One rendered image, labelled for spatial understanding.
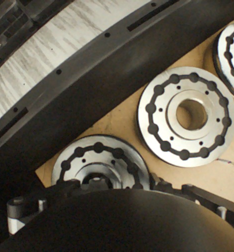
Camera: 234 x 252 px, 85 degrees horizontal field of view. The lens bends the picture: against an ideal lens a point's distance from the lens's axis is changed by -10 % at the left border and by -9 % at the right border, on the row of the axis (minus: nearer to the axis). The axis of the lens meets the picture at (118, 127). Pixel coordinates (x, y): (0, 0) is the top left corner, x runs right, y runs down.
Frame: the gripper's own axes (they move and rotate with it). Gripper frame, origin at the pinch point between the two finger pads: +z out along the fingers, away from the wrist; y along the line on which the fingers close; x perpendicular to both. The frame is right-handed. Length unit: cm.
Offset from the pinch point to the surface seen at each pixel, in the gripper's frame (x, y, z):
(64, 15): 36.1, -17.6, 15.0
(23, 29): 55, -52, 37
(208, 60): 14.0, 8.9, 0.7
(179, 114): 7.8, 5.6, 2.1
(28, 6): 81, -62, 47
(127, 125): 6.4, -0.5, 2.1
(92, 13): 35.6, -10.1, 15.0
